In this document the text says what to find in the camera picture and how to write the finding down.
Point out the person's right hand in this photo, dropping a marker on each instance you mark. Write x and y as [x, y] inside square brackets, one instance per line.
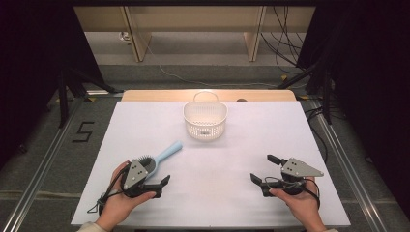
[301, 206]

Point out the beige wooden desk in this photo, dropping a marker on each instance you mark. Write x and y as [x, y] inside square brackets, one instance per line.
[193, 17]

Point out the black curtain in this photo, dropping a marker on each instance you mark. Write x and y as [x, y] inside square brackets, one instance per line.
[370, 80]
[32, 64]

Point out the light blue hairbrush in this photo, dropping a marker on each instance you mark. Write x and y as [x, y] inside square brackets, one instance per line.
[170, 150]

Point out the wooden table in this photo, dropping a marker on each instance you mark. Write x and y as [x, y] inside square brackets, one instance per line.
[257, 95]

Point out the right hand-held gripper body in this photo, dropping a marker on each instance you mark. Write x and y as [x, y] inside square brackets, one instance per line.
[298, 169]

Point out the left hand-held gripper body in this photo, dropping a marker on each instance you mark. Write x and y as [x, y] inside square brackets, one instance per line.
[134, 175]

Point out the black metal stand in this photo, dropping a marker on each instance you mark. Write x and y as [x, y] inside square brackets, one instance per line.
[327, 93]
[63, 96]

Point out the metal floor rail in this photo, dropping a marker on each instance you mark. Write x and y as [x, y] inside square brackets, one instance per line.
[38, 177]
[354, 180]

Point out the white plastic basket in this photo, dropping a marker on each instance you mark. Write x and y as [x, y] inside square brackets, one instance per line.
[205, 129]

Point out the person's left hand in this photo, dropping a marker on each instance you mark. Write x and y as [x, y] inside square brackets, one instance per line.
[117, 204]

